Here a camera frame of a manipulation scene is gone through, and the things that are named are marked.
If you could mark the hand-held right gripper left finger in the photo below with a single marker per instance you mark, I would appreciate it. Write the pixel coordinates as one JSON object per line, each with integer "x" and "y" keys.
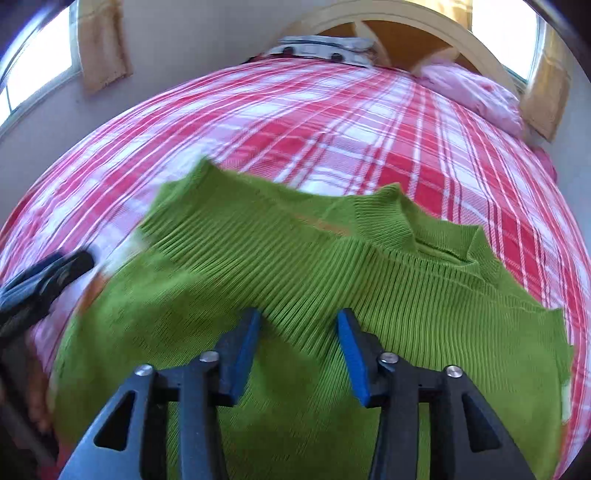
{"x": 244, "y": 341}

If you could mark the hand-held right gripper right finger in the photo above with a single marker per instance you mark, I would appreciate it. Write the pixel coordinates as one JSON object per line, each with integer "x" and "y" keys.
{"x": 353, "y": 350}

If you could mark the pink pillow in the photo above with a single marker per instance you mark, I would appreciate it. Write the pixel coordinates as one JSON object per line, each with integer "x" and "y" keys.
{"x": 475, "y": 97}

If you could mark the red plaid bed sheet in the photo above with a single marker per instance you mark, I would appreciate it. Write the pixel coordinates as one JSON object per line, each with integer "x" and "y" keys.
{"x": 323, "y": 129}

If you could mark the pink cloth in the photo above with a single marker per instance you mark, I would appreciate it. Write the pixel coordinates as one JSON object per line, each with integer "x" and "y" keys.
{"x": 547, "y": 164}

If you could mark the white patterned pillow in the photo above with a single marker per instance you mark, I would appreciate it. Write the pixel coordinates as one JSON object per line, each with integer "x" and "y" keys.
{"x": 318, "y": 48}

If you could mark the green orange striped knit sweater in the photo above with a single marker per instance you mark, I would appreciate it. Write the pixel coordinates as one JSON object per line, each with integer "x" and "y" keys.
{"x": 295, "y": 267}

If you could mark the sliding glass window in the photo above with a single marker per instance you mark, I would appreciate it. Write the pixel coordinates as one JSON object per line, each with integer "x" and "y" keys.
{"x": 505, "y": 32}
{"x": 41, "y": 55}

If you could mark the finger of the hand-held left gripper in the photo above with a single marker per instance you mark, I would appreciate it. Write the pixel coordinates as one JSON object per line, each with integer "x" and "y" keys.
{"x": 51, "y": 279}

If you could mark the cream wooden headboard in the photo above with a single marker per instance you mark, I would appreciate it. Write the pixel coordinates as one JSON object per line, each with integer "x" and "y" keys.
{"x": 415, "y": 41}

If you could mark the yellow curtain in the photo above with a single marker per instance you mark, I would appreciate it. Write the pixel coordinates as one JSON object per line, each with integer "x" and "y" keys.
{"x": 549, "y": 87}
{"x": 104, "y": 41}

